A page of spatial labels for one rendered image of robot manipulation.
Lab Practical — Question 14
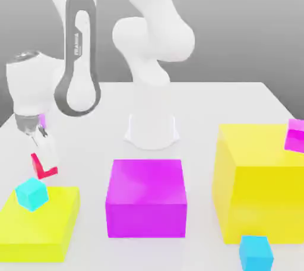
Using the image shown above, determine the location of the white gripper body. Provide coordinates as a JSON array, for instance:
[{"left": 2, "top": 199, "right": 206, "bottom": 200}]
[{"left": 34, "top": 130, "right": 60, "bottom": 172}]

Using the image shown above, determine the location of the small magenta cube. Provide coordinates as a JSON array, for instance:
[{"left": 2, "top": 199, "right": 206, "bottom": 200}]
[{"left": 284, "top": 118, "right": 304, "bottom": 153}]

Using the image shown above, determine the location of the small cyan cube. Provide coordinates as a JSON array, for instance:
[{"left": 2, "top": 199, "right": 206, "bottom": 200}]
[{"left": 14, "top": 177, "right": 50, "bottom": 212}]

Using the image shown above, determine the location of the large magenta box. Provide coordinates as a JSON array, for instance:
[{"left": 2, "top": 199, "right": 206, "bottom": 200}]
[{"left": 105, "top": 159, "right": 188, "bottom": 239}]

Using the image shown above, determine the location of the large lime yellow box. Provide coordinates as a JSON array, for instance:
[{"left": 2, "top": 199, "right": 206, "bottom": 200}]
[{"left": 0, "top": 185, "right": 81, "bottom": 264}]

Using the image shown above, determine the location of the small blue cube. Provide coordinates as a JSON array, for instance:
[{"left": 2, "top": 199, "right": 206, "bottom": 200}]
[{"left": 239, "top": 235, "right": 274, "bottom": 271}]

